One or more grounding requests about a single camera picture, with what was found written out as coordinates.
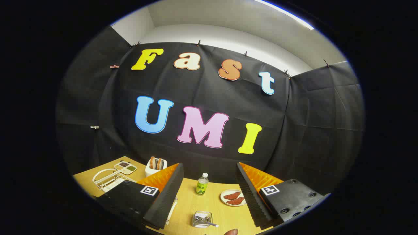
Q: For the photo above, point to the silver clip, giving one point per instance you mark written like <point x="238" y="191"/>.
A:
<point x="94" y="127"/>

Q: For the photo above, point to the green label drink bottle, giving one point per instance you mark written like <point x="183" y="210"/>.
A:
<point x="202" y="186"/>

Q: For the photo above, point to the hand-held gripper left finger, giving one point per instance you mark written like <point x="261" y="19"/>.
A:
<point x="166" y="195"/>

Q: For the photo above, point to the white toaster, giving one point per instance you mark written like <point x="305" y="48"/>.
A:
<point x="153" y="171"/>

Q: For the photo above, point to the black backdrop cloth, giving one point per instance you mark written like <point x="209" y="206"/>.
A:
<point x="300" y="130"/>

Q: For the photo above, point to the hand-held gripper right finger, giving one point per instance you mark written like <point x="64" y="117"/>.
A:
<point x="251" y="199"/>

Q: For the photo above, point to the cream plate with meat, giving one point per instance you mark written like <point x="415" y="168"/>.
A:
<point x="225" y="199"/>

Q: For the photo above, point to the red meat piece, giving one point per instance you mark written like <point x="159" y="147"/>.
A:
<point x="232" y="195"/>
<point x="235" y="201"/>

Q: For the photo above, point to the toast slice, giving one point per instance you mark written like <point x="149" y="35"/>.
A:
<point x="152" y="162"/>
<point x="159" y="163"/>

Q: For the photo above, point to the four-compartment seasoning tray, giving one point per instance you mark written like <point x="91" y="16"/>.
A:
<point x="125" y="167"/>

